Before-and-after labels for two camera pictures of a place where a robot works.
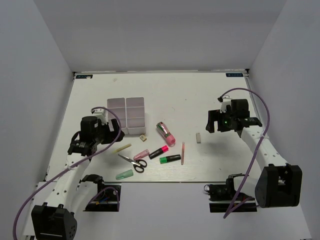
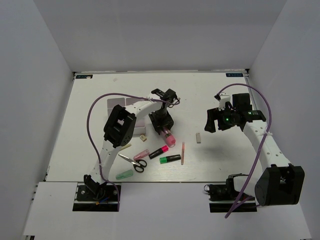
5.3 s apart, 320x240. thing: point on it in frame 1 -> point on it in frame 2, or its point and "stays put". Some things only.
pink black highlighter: [158, 152] stays put
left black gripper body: [105, 135] -> [161, 118]
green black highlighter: [166, 159] stays put
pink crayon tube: [169, 138] stays put
